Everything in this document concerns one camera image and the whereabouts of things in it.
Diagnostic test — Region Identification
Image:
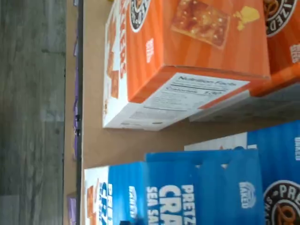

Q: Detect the orange cheddar pretzel cracker box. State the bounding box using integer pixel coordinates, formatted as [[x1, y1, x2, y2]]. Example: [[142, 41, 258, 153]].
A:
[[102, 0, 271, 131], [188, 0, 300, 123]]

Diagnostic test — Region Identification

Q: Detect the wooden shelf board with crackers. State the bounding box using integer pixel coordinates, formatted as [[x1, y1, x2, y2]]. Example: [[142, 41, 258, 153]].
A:
[[81, 0, 300, 171]]

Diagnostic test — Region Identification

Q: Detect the blue sea salt pretzel cracker box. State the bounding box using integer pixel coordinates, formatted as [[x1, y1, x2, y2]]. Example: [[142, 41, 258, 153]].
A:
[[184, 119, 300, 225], [83, 149, 266, 225]]

